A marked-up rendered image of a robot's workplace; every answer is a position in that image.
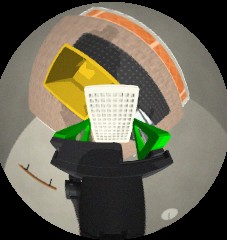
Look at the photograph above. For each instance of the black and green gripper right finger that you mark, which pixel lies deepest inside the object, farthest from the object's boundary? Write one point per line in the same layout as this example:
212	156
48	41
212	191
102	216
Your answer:
157	138

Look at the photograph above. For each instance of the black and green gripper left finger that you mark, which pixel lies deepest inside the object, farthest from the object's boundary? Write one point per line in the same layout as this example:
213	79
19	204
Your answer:
72	131

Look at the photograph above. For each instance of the yellow open-top bin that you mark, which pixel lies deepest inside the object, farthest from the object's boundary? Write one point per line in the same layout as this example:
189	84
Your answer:
69	73

